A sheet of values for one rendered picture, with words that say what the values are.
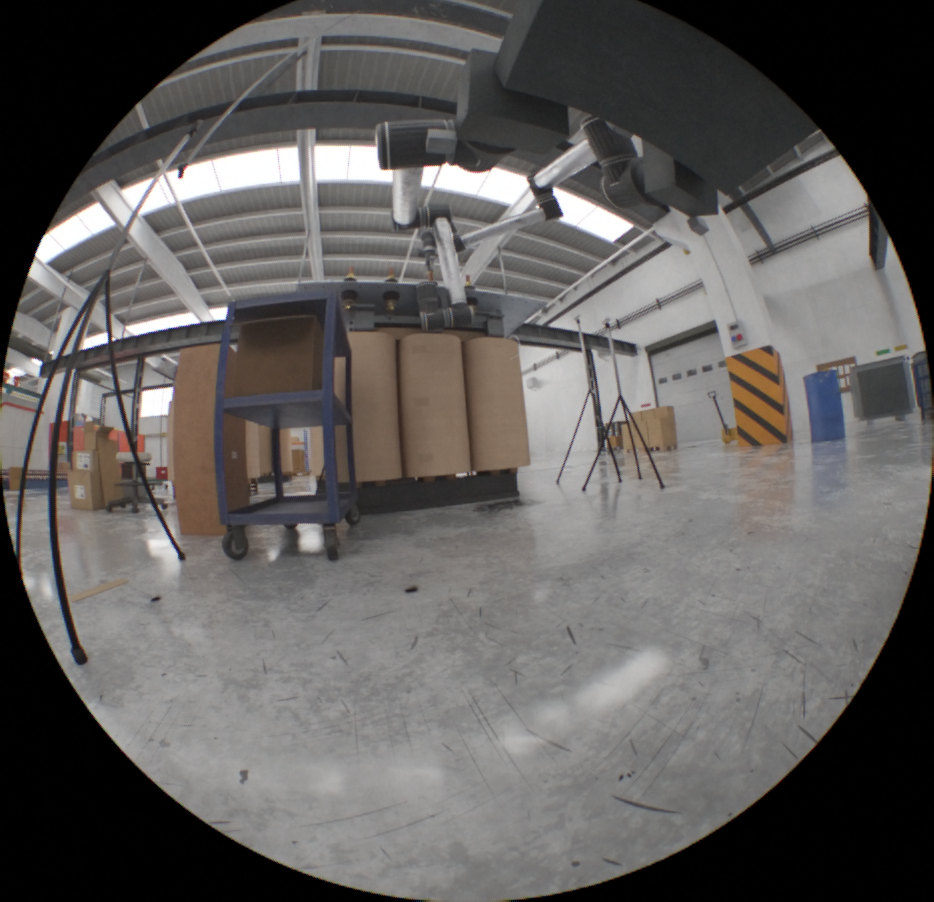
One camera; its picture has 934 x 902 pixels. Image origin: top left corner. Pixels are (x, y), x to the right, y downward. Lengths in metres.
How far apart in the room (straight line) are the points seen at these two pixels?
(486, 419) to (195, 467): 1.67
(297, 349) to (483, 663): 1.01
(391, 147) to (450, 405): 1.39
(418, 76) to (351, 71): 1.80
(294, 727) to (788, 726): 0.53
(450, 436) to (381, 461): 0.43
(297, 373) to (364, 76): 9.78
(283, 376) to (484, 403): 1.27
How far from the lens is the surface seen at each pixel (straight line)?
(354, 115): 4.96
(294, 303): 1.17
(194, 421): 1.65
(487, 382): 1.96
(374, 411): 1.73
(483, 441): 1.91
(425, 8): 6.52
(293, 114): 5.08
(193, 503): 1.65
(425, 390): 1.80
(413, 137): 1.17
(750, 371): 5.58
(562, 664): 0.47
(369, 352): 1.82
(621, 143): 1.56
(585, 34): 0.86
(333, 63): 10.30
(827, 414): 4.85
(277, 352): 1.11
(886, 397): 8.39
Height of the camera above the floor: 0.30
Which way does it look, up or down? 4 degrees up
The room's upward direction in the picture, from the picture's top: 5 degrees counter-clockwise
